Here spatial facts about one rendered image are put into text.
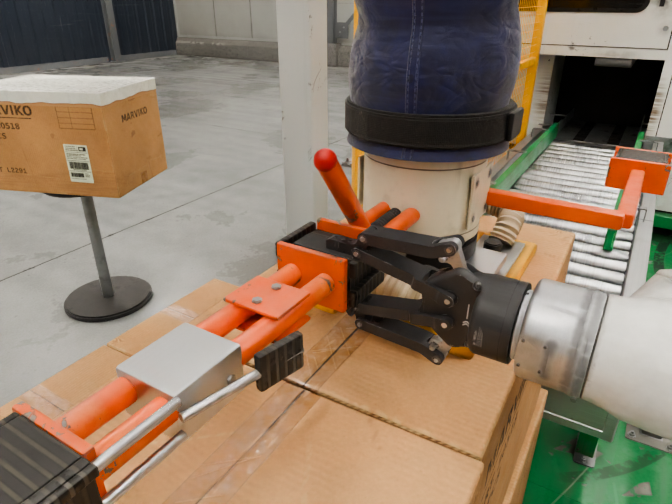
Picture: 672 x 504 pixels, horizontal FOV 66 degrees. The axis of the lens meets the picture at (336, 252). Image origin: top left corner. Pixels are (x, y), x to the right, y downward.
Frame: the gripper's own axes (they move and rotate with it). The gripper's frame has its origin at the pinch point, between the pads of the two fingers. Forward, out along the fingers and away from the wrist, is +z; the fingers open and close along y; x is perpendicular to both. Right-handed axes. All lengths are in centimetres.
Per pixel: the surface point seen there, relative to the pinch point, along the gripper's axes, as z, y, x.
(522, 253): -13.2, 10.8, 37.7
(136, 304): 161, 106, 88
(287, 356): -5.7, -0.4, -14.9
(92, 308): 176, 106, 75
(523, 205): -13.5, -0.2, 29.3
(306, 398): -1.1, 13.0, -6.0
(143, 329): 76, 54, 30
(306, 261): 0.6, -1.8, -3.0
